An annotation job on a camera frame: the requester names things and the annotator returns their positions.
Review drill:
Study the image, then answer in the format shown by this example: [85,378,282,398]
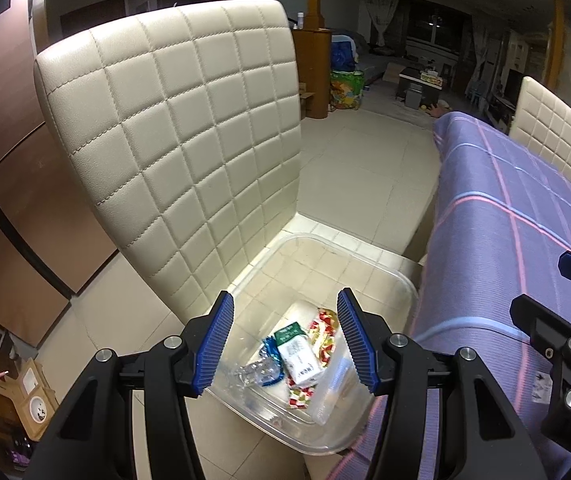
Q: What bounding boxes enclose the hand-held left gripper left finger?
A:
[26,290,236,480]

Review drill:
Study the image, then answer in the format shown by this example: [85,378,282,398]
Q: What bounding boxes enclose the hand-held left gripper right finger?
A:
[336,287,549,480]

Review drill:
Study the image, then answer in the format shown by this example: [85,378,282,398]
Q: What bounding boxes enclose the red gold snack wrapper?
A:
[288,307,341,408]

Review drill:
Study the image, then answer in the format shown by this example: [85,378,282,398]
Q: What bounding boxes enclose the clear plastic tray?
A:
[310,355,361,426]

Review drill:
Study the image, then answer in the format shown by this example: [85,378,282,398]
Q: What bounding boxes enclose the clear blue plastic wrapper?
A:
[223,357,286,391]

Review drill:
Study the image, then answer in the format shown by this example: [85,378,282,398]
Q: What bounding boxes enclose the blue foil wrapper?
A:
[260,336,286,386]

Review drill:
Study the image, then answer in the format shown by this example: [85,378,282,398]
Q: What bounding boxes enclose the white green tissue packet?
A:
[273,322,327,387]

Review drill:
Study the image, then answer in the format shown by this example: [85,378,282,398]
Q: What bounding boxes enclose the clear plastic bin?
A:
[200,231,416,456]

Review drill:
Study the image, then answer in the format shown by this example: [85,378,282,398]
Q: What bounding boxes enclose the purple plaid tablecloth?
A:
[325,110,571,480]

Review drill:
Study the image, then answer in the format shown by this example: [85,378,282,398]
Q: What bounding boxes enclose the cream quilted chair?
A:
[508,76,571,196]
[34,0,419,461]

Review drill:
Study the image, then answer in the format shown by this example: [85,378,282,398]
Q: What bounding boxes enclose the small cardboard box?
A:
[13,357,59,441]

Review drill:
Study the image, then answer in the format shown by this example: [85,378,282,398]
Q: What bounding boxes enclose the patterned curtain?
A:
[363,0,399,48]
[470,12,496,96]

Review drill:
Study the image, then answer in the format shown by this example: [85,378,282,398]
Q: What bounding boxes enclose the low coffee table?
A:
[398,65,446,108]

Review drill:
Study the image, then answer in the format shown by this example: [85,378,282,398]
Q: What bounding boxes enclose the pile of cardboard boxes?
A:
[299,82,317,118]

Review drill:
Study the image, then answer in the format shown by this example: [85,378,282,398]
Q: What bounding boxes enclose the colourful printed bag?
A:
[329,70,365,111]

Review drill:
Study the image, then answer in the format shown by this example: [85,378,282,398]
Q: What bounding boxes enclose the brown panel door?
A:
[0,0,121,356]

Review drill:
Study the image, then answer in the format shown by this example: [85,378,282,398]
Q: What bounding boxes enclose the grey sofa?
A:
[333,32,401,86]

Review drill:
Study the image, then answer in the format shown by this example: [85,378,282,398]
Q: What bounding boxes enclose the dark window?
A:
[398,0,471,56]

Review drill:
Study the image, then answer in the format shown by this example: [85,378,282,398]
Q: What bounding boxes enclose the wooden cabinet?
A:
[293,0,333,121]

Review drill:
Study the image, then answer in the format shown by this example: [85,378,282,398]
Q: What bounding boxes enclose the blue bag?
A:
[330,40,359,73]

